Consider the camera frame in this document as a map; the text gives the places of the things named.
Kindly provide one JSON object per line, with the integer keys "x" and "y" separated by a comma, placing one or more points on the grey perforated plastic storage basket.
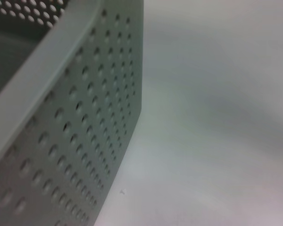
{"x": 85, "y": 117}

